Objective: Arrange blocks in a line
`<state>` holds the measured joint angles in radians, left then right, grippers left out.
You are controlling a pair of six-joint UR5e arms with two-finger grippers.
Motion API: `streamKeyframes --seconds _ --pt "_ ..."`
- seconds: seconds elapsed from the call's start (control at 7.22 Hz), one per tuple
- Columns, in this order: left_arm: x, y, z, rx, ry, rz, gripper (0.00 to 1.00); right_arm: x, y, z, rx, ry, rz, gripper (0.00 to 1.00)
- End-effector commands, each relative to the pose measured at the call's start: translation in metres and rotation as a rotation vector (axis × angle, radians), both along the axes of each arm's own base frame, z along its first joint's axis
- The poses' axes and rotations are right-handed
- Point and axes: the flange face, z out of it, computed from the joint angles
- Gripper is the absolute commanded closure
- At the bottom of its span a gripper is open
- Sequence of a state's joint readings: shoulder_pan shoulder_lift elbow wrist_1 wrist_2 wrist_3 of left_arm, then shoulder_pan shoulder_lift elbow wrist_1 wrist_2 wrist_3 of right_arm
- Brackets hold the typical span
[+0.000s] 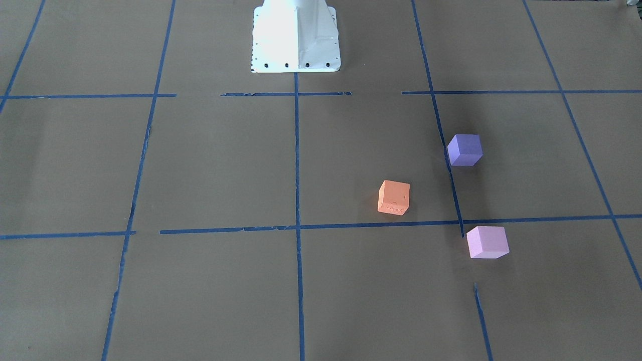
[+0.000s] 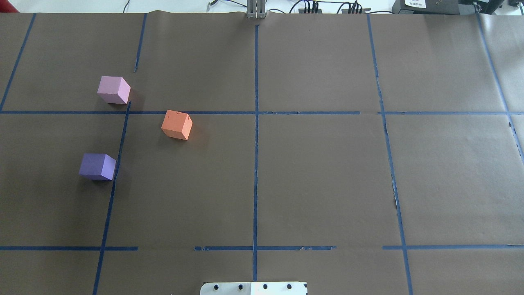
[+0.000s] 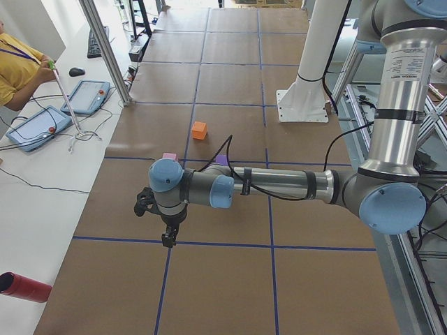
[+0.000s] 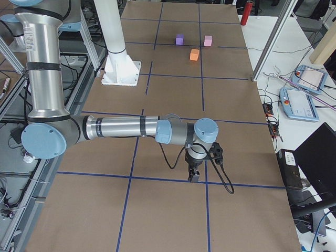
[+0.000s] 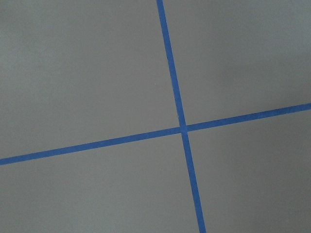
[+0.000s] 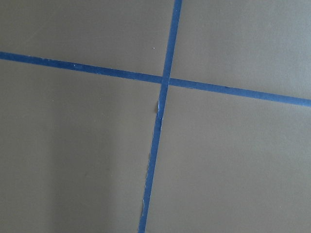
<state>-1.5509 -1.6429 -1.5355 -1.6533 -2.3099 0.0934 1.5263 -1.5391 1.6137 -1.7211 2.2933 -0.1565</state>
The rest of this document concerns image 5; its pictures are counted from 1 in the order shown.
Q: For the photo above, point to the blue tape grid lines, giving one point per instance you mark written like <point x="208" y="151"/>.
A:
<point x="183" y="129"/>

